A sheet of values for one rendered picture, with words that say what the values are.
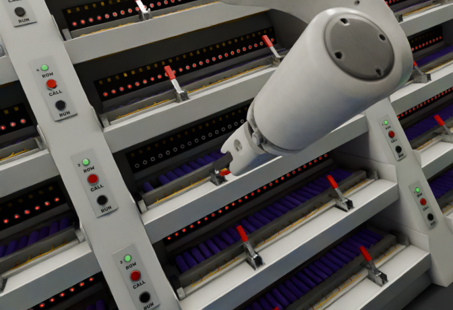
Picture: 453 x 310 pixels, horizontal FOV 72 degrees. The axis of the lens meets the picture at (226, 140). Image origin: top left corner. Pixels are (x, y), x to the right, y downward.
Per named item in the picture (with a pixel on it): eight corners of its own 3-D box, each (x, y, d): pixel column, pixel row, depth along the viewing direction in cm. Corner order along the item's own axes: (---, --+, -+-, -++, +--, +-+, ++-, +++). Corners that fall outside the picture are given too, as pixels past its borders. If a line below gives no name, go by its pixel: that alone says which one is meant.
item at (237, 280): (400, 198, 82) (394, 150, 78) (191, 337, 60) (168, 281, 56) (340, 177, 100) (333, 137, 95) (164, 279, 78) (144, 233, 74)
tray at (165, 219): (368, 131, 82) (363, 96, 79) (151, 244, 61) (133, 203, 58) (315, 122, 100) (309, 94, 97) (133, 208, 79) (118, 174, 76)
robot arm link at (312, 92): (302, 71, 38) (239, 97, 35) (375, -12, 26) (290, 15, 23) (340, 129, 37) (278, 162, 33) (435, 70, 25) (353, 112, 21)
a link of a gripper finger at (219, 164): (209, 172, 43) (221, 170, 48) (257, 144, 41) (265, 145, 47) (205, 164, 43) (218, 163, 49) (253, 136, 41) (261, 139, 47)
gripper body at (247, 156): (261, 166, 35) (234, 186, 45) (327, 133, 39) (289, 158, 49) (230, 110, 37) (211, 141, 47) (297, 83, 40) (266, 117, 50)
